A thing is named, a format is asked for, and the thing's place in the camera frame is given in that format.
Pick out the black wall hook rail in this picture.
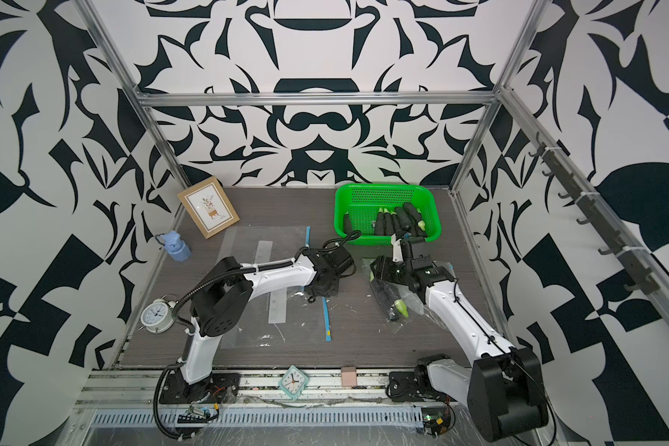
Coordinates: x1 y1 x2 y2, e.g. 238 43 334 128
531 142 661 295

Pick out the white perforated cable duct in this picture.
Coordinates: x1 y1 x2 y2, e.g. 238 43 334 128
91 406 424 429

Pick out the mint square clock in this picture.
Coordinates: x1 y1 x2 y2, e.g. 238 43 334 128
278 365 310 401

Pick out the green plastic basket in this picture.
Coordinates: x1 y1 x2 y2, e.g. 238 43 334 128
334 184 442 246

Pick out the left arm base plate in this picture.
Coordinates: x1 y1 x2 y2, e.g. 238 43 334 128
159 371 241 404

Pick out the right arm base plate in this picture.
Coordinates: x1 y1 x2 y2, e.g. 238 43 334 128
385 367 450 403

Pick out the small green circuit board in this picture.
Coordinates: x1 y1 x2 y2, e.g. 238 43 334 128
187 404 219 423

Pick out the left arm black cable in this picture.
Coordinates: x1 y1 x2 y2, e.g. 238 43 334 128
152 229 363 442

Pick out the near clear zip-top bag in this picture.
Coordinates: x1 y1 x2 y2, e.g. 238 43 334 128
220 286 326 349

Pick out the gold framed plant picture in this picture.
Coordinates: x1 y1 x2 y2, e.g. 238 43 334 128
178 177 240 239

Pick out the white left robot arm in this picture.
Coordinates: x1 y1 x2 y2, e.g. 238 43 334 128
171 245 354 386

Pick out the small pink block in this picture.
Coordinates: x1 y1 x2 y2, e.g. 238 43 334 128
341 366 358 388

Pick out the lifted clear zip-top bag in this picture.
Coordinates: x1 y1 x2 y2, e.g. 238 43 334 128
368 256 457 328

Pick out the white twin-bell alarm clock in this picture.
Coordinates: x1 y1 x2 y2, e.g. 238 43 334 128
139 295 178 335

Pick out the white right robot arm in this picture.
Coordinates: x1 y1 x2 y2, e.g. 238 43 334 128
371 256 551 442

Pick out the far clear zip-top bag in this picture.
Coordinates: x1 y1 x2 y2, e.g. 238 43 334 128
211 225 312 294

